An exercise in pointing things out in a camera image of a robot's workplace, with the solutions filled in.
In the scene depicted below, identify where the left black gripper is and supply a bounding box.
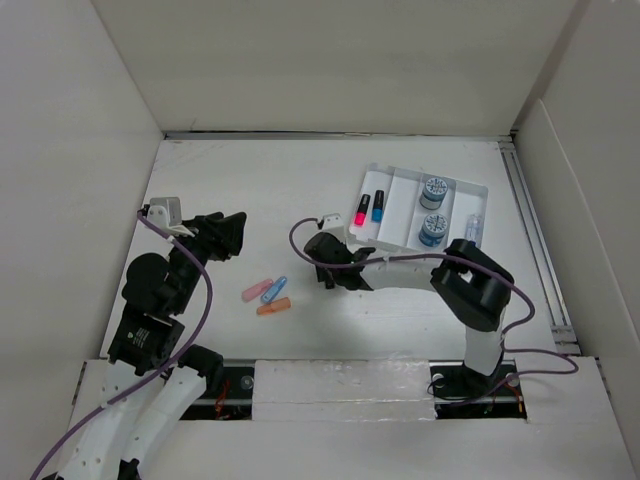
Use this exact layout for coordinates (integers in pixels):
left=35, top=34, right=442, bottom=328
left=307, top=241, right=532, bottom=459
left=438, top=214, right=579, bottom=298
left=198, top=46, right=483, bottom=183
left=170, top=210, right=246, bottom=312

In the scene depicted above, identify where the pink cap black highlighter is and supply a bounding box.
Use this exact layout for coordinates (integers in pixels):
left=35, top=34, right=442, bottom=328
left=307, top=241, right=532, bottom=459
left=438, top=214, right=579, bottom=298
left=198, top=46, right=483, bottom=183
left=353, top=194, right=371, bottom=227

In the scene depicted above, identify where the blue cap black highlighter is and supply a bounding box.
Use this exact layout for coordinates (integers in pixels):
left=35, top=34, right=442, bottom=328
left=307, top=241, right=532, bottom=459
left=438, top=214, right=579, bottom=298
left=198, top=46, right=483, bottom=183
left=371, top=190, right=385, bottom=223

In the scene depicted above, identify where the orange translucent eraser case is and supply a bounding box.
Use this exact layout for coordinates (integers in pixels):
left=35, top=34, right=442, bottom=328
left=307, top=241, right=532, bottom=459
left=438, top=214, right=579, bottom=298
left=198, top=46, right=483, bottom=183
left=256, top=297, right=292, bottom=316

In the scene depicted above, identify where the blue slime jar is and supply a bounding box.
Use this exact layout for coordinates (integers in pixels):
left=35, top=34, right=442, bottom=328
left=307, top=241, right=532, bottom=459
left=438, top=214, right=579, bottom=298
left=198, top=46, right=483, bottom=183
left=418, top=213, right=449, bottom=247
left=419, top=177, right=449, bottom=210

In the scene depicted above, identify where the clear glue stick blue cap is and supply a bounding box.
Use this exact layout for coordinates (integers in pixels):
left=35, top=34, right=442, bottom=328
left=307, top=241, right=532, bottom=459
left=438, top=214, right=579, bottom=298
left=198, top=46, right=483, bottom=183
left=465, top=214, right=483, bottom=245

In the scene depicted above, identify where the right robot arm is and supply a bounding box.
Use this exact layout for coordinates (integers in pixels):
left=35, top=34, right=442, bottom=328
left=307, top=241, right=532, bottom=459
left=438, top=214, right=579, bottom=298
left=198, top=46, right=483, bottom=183
left=304, top=232, right=511, bottom=397

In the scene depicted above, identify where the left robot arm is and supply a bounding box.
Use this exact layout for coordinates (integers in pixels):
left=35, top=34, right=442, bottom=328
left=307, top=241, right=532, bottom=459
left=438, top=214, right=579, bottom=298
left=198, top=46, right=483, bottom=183
left=53, top=206, right=247, bottom=479

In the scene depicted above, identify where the pink translucent eraser case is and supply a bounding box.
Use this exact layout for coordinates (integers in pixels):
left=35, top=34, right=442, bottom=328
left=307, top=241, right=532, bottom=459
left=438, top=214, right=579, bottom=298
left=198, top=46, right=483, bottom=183
left=241, top=279, right=273, bottom=302

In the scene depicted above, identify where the blue translucent eraser case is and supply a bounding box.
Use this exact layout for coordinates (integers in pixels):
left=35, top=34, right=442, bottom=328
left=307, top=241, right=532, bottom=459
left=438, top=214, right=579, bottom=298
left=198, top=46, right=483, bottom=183
left=261, top=276, right=288, bottom=304

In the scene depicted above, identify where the white divided organizer tray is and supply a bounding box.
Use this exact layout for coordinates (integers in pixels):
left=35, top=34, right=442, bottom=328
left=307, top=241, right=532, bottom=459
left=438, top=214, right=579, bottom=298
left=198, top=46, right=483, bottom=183
left=347, top=163, right=489, bottom=253

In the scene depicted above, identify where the white foam block front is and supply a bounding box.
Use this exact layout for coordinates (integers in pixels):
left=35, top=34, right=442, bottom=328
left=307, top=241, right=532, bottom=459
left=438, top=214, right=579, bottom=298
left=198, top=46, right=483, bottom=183
left=252, top=359, right=435, bottom=423

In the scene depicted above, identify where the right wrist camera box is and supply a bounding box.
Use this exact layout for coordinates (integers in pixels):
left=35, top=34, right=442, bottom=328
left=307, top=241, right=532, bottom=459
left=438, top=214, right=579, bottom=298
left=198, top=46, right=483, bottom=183
left=318, top=213, right=346, bottom=243

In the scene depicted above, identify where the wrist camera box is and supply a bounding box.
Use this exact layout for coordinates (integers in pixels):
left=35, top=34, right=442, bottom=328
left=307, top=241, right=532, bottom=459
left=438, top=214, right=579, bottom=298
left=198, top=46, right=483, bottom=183
left=143, top=197, right=184, bottom=235
left=318, top=213, right=346, bottom=243

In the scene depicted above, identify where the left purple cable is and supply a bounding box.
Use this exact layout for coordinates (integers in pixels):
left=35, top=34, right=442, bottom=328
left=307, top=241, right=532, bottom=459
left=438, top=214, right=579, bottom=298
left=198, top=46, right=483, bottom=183
left=32, top=212, right=212, bottom=480

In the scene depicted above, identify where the purple cable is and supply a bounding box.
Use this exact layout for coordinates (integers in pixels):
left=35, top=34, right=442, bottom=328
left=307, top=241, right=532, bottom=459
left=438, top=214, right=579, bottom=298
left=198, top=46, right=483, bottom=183
left=32, top=212, right=212, bottom=480
left=289, top=217, right=581, bottom=406

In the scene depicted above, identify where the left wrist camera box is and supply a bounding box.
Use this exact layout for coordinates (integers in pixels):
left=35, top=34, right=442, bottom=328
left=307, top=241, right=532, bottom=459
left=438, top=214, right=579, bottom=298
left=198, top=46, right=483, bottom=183
left=143, top=197, right=184, bottom=235

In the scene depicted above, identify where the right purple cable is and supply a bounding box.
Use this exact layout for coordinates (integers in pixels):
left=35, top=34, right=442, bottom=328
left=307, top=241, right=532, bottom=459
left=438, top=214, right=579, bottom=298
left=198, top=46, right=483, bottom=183
left=289, top=217, right=581, bottom=406

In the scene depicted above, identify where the metal rail right edge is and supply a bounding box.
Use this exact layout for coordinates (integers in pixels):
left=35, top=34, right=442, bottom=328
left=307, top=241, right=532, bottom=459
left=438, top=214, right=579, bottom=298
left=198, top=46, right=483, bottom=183
left=498, top=141, right=582, bottom=356

